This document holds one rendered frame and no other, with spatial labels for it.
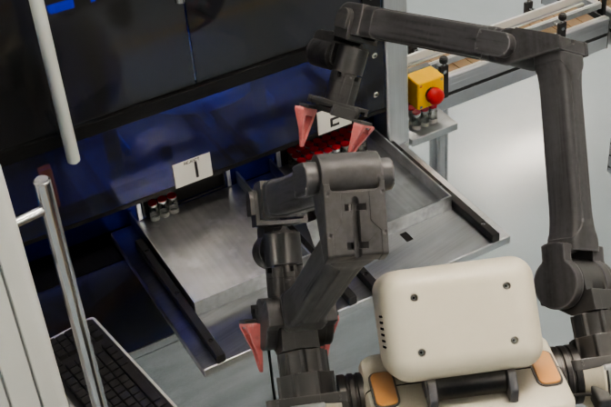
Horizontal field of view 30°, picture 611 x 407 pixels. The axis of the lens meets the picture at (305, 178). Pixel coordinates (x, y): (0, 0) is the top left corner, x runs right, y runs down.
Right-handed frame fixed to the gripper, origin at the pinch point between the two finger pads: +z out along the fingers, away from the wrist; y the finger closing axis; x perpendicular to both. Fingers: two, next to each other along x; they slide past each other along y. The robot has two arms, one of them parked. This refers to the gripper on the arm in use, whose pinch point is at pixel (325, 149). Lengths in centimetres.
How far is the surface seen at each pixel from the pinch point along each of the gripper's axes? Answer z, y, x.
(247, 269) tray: 29.0, -13.7, 12.2
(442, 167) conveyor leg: 3, 0, 89
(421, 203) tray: 8.1, 10.4, 38.2
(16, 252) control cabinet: 21, -16, -65
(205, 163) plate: 11.5, -30.1, 14.4
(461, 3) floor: -55, -63, 290
